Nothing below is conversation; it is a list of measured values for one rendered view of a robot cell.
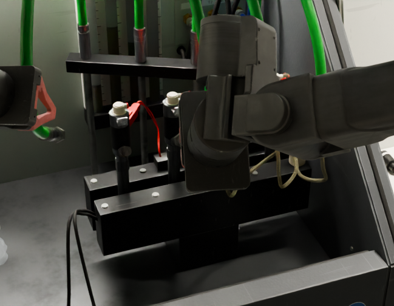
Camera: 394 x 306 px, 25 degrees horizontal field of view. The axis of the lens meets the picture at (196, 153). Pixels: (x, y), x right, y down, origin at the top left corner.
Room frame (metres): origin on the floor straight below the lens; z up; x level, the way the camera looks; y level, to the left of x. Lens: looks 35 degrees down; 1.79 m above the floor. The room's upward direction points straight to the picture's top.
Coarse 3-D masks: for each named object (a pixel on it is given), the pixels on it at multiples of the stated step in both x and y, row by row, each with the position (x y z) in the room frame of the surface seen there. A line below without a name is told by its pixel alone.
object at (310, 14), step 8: (304, 0) 1.06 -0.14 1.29; (304, 8) 1.05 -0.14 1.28; (312, 8) 1.05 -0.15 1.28; (312, 16) 1.04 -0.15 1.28; (312, 24) 1.03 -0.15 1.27; (312, 32) 1.03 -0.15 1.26; (320, 32) 1.03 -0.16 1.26; (312, 40) 1.02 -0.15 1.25; (320, 40) 1.02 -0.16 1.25; (320, 48) 1.01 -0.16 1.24; (320, 56) 1.01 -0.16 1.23; (320, 64) 1.00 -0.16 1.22; (320, 72) 1.00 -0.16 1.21
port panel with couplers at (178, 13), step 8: (176, 0) 1.38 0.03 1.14; (184, 0) 1.38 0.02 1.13; (208, 0) 1.40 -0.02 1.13; (224, 0) 1.41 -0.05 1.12; (232, 0) 1.41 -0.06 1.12; (240, 0) 1.42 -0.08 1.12; (176, 8) 1.38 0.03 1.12; (184, 8) 1.38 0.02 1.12; (208, 8) 1.40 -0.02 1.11; (224, 8) 1.41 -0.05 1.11; (240, 8) 1.41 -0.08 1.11; (176, 16) 1.38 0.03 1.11; (184, 16) 1.38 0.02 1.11; (176, 24) 1.38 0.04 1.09; (184, 24) 1.38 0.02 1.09; (176, 32) 1.38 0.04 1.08; (184, 32) 1.38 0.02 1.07; (176, 40) 1.38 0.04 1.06; (184, 40) 1.38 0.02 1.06
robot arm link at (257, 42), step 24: (216, 24) 0.72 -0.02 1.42; (240, 24) 0.72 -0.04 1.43; (264, 24) 0.72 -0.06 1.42; (216, 48) 0.71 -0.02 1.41; (240, 48) 0.71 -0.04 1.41; (264, 48) 0.71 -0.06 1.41; (216, 72) 0.69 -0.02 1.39; (240, 72) 0.69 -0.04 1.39; (264, 72) 0.69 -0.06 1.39; (240, 96) 0.65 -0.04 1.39; (264, 96) 0.63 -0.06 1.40; (240, 120) 0.63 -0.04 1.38; (264, 120) 0.62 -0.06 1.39; (288, 120) 0.61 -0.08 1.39
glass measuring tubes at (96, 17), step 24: (96, 0) 1.32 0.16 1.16; (120, 0) 1.34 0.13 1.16; (144, 0) 1.35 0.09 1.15; (96, 24) 1.30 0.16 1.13; (120, 24) 1.33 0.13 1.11; (144, 24) 1.35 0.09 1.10; (96, 48) 1.30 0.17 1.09; (120, 48) 1.33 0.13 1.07; (96, 96) 1.30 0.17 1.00; (120, 96) 1.31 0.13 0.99; (96, 120) 1.29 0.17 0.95
